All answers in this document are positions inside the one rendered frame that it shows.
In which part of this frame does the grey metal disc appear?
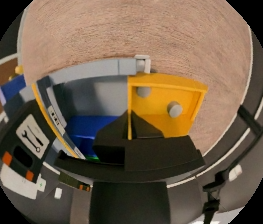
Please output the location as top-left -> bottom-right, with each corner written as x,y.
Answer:
136,86 -> 151,98

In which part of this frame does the yellow bin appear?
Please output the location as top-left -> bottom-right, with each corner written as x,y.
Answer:
128,72 -> 208,139

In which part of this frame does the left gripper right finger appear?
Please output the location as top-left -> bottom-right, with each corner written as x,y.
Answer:
131,109 -> 165,139

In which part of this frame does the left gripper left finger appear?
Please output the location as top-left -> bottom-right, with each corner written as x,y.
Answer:
95,109 -> 129,139

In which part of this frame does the grey shelf rack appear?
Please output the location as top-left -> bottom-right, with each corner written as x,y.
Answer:
2,55 -> 150,172

